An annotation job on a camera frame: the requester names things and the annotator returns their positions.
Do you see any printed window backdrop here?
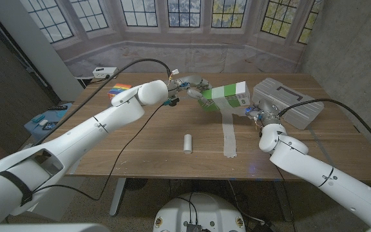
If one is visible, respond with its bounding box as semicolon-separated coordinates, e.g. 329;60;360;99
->
19;0;325;74

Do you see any white power strip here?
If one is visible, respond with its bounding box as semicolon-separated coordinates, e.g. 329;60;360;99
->
91;66;119;79

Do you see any white robot torso cover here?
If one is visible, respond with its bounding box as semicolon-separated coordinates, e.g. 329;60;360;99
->
0;224;111;232

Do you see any short grey tape line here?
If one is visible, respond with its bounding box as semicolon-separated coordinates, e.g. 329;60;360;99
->
69;159;82;175

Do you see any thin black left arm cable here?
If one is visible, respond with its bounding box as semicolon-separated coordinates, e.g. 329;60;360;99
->
32;103;166;202

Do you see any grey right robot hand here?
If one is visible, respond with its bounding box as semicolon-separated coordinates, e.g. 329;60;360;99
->
245;98;283;127

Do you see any grey table leg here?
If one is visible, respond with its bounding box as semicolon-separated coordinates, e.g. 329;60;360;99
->
109;178;127;217
272;180;294;223

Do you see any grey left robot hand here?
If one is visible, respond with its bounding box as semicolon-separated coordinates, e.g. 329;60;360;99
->
168;75;213;107

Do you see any green cardboard package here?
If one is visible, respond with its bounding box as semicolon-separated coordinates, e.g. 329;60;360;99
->
198;81;251;113

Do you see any white bandage strip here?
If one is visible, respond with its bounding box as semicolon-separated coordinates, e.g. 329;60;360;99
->
211;86;248;159

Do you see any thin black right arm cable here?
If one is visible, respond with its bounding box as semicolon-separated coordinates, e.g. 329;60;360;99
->
274;164;294;232

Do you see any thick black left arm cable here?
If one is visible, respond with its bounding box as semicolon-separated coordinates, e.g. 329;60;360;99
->
33;58;173;146

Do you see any colourful block print box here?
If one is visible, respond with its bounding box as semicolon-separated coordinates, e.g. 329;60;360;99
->
108;82;133;100

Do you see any blue mat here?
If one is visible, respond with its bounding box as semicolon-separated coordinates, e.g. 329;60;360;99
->
23;102;73;135

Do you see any white bandage roll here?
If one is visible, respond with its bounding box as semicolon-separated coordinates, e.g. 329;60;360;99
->
183;133;193;154

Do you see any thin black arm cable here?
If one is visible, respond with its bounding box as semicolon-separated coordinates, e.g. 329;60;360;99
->
32;103;166;202
274;164;294;232

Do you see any grey clamshell container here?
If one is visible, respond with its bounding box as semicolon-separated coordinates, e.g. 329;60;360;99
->
252;77;325;131

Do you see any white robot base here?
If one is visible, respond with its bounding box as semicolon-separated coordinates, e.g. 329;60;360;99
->
153;192;247;232

